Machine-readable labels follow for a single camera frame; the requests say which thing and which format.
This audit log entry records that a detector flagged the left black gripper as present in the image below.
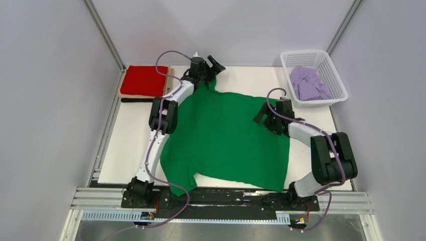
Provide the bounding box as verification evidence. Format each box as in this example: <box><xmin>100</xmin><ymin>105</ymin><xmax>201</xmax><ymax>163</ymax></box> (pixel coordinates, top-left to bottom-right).
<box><xmin>199</xmin><ymin>56</ymin><xmax>226</xmax><ymax>85</ymax></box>

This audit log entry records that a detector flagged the green t shirt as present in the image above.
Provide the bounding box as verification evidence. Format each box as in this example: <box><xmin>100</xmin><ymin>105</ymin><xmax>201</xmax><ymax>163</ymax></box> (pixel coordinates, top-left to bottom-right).
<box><xmin>160</xmin><ymin>82</ymin><xmax>290</xmax><ymax>196</ymax></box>

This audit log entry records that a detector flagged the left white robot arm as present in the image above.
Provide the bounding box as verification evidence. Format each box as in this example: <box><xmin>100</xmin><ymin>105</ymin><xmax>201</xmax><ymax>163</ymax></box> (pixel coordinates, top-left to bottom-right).
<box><xmin>121</xmin><ymin>55</ymin><xmax>226</xmax><ymax>208</ymax></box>

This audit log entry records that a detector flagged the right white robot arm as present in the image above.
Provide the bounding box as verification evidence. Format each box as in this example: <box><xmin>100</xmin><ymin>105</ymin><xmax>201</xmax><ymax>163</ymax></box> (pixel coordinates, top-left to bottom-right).
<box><xmin>254</xmin><ymin>98</ymin><xmax>358</xmax><ymax>210</ymax></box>

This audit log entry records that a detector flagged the purple t shirt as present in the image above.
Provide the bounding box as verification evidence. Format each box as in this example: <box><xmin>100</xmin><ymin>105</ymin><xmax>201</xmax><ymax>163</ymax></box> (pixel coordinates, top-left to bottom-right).
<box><xmin>289</xmin><ymin>66</ymin><xmax>331</xmax><ymax>101</ymax></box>

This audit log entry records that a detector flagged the white plastic basket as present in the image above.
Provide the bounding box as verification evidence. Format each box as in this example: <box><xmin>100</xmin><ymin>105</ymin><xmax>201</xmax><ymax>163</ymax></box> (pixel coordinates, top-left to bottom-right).
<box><xmin>280</xmin><ymin>50</ymin><xmax>349</xmax><ymax>108</ymax></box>

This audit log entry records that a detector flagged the folded red t shirt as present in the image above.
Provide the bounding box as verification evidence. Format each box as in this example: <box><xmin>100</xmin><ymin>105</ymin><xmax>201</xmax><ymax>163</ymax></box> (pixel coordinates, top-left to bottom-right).
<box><xmin>120</xmin><ymin>65</ymin><xmax>169</xmax><ymax>98</ymax></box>

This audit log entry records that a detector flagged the folded black t shirt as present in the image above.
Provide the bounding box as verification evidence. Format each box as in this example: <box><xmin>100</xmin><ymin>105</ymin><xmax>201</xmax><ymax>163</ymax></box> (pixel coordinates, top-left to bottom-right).
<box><xmin>121</xmin><ymin>98</ymin><xmax>154</xmax><ymax>103</ymax></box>

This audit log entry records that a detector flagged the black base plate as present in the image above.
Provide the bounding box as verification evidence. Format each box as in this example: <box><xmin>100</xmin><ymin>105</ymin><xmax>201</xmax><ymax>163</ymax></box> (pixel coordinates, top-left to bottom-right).
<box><xmin>120</xmin><ymin>184</ymin><xmax>320</xmax><ymax>221</ymax></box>

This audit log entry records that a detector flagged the white slotted cable duct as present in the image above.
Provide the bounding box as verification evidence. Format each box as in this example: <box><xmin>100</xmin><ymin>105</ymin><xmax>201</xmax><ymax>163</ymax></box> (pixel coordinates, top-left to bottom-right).
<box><xmin>80</xmin><ymin>210</ymin><xmax>291</xmax><ymax>225</ymax></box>

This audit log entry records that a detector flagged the aluminium rail frame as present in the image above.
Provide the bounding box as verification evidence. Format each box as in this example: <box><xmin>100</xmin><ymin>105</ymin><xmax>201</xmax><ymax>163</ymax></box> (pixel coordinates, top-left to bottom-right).
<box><xmin>69</xmin><ymin>188</ymin><xmax>383</xmax><ymax>240</ymax></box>

